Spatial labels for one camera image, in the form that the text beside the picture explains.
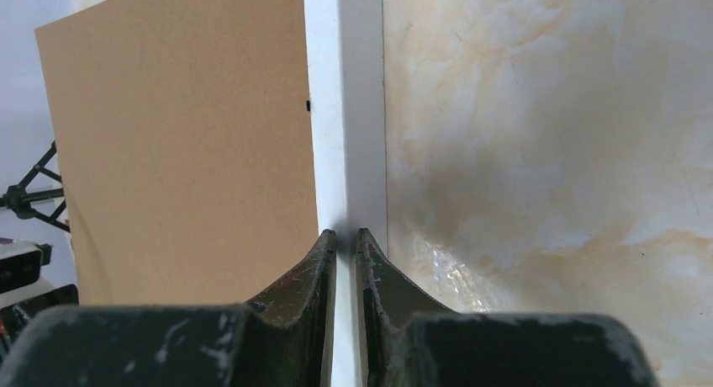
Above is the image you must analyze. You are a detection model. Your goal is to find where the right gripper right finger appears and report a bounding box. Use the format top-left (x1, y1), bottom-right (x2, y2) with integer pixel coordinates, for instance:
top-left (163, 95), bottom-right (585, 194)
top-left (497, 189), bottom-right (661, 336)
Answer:
top-left (356, 228), bottom-right (658, 386)

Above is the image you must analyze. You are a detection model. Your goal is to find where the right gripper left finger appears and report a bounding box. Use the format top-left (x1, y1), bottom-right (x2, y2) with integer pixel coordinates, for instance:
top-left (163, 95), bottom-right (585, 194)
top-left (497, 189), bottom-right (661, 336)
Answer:
top-left (1, 230), bottom-right (336, 386)

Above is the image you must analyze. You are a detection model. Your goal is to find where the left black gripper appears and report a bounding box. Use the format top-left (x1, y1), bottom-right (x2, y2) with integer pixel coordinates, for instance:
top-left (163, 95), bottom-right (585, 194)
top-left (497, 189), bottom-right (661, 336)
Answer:
top-left (1, 284), bottom-right (79, 352)

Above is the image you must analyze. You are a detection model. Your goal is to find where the brown backing board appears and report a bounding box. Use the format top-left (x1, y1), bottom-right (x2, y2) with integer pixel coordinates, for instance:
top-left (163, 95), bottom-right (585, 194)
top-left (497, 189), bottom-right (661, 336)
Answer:
top-left (35, 0), bottom-right (318, 305)

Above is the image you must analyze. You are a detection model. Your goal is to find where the white picture frame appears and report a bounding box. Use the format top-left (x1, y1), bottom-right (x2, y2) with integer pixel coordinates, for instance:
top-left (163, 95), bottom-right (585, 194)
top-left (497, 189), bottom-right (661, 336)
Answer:
top-left (92, 0), bottom-right (387, 386)

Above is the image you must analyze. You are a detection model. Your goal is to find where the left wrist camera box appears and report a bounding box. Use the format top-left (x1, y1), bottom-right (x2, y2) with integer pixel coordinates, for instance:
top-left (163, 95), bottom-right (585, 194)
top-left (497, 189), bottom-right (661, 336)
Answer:
top-left (1, 237), bottom-right (54, 309)

